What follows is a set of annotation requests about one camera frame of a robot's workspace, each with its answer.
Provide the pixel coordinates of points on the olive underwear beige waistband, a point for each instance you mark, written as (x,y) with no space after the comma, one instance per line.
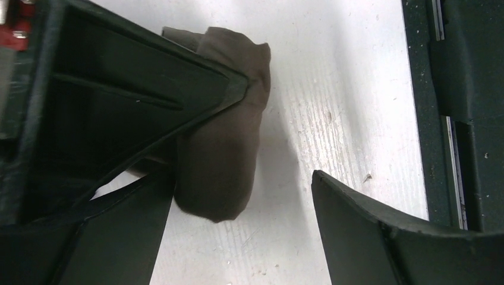
(215,161)

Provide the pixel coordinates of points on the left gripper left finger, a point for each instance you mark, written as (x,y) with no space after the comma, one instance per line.
(113,239)

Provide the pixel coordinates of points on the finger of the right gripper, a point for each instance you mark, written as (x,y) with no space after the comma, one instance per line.
(96,92)

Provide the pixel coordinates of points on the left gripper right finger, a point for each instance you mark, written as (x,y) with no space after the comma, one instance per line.
(368,242)

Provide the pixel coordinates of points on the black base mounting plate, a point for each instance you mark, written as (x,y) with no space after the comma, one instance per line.
(455,52)

